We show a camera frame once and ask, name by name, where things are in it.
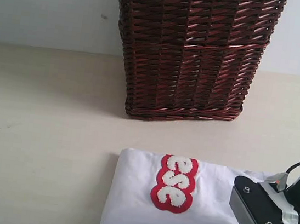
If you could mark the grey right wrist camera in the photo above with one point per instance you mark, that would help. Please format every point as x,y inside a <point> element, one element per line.
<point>250,202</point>

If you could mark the white t-shirt red logo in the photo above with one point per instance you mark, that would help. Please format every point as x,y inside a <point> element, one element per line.
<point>150,188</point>

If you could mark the dark red wicker basket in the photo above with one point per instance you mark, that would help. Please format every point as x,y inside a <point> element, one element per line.
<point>193,59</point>

